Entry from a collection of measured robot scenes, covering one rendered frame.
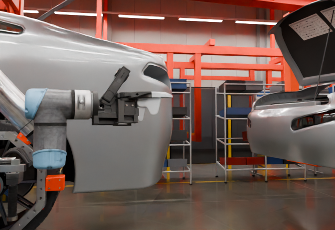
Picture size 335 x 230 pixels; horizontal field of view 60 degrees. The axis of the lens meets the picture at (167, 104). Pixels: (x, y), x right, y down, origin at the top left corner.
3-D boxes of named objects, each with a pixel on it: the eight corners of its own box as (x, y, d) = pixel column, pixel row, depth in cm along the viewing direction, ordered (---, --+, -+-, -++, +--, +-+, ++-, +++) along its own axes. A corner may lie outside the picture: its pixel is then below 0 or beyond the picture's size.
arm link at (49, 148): (65, 163, 79) (66, 122, 79) (67, 169, 68) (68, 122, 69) (33, 164, 76) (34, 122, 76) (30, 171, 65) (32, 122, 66)
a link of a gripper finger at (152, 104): (173, 114, 75) (139, 117, 77) (172, 91, 76) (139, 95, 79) (170, 112, 72) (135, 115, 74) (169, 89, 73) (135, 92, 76)
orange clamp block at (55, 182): (47, 188, 155) (65, 187, 157) (44, 191, 147) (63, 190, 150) (47, 174, 155) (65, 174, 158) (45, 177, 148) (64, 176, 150)
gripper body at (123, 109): (133, 126, 82) (89, 126, 78) (132, 96, 84) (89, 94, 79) (141, 122, 75) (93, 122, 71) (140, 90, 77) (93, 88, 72)
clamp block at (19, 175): (23, 180, 134) (23, 169, 134) (18, 184, 125) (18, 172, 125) (11, 180, 133) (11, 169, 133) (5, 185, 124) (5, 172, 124)
